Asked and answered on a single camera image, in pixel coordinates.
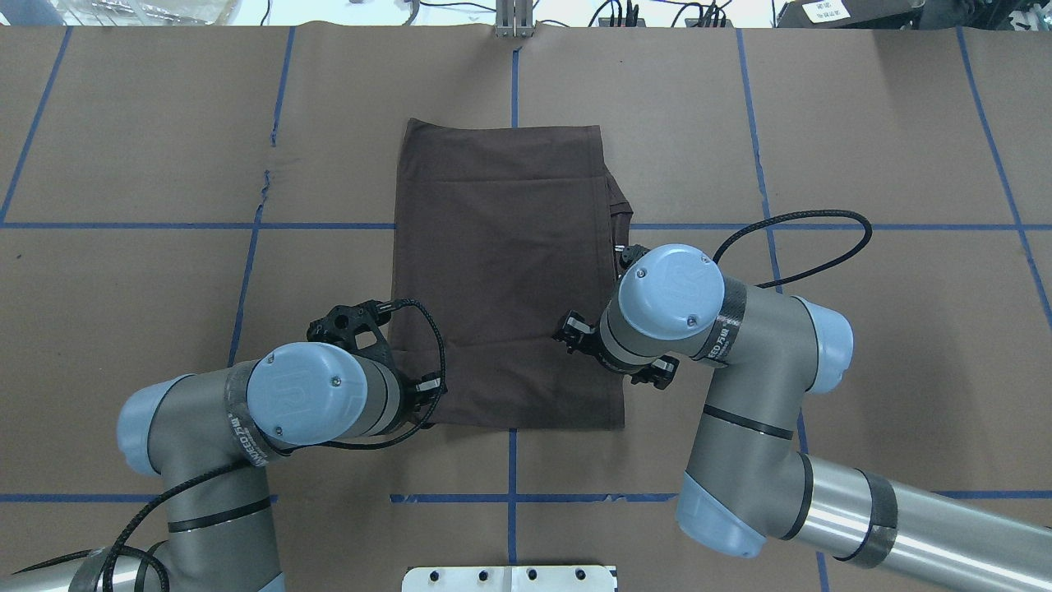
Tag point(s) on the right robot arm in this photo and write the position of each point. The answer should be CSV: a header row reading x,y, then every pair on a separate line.
x,y
744,482

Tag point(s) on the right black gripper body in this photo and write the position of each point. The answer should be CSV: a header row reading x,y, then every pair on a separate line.
x,y
573,330

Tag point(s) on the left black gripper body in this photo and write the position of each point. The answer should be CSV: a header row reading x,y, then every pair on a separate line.
x,y
426,385

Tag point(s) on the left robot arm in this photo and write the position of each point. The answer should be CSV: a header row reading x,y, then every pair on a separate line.
x,y
211,436

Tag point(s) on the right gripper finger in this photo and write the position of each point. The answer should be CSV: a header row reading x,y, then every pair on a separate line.
x,y
577,335
659,373

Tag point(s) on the black box with label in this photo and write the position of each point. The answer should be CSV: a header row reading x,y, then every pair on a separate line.
x,y
860,15

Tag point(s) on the aluminium frame post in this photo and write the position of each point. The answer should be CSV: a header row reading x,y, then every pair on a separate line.
x,y
514,19

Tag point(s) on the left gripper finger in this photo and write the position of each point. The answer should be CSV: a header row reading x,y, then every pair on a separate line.
x,y
428,389

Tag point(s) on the clear plastic bag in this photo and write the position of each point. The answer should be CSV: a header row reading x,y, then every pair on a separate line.
x,y
146,13

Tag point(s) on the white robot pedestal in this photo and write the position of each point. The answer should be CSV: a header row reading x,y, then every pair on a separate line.
x,y
512,578

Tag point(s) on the brown t-shirt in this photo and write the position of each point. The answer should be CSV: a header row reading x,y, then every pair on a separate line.
x,y
499,233

